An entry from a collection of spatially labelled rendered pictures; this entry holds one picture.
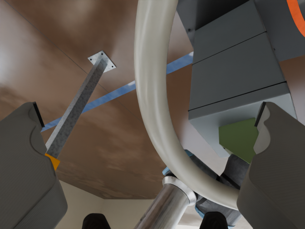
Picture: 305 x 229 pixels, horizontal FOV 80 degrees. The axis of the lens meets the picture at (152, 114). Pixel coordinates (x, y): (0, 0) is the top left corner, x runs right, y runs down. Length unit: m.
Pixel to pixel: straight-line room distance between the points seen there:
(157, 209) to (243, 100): 0.52
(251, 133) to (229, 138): 0.09
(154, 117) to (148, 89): 0.03
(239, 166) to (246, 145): 0.09
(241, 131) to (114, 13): 1.23
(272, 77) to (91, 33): 1.39
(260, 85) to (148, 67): 0.72
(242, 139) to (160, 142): 0.64
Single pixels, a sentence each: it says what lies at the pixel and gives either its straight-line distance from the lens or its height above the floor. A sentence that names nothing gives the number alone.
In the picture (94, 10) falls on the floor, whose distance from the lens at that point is 1.66.
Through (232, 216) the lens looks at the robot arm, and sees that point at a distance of 0.83.
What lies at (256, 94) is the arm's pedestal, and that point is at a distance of 0.82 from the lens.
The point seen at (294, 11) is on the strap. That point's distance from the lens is 1.59.
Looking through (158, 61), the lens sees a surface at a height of 1.25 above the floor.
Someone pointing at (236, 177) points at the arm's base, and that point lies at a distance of 0.80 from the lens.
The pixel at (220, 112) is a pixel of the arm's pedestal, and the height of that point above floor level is 0.85.
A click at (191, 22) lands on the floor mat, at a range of 1.50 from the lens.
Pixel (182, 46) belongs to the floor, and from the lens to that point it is 1.61.
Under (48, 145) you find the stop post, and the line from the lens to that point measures 1.36.
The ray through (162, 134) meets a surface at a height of 1.27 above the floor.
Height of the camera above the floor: 1.38
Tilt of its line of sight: 37 degrees down
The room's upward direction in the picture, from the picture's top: 167 degrees counter-clockwise
